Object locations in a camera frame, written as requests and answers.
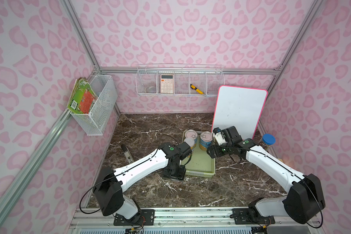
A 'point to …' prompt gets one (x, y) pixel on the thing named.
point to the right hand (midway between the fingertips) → (213, 148)
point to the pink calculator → (166, 83)
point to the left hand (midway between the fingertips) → (178, 175)
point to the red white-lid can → (190, 142)
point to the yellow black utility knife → (193, 87)
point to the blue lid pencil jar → (267, 140)
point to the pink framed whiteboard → (241, 107)
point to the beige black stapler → (127, 153)
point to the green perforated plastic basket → (200, 164)
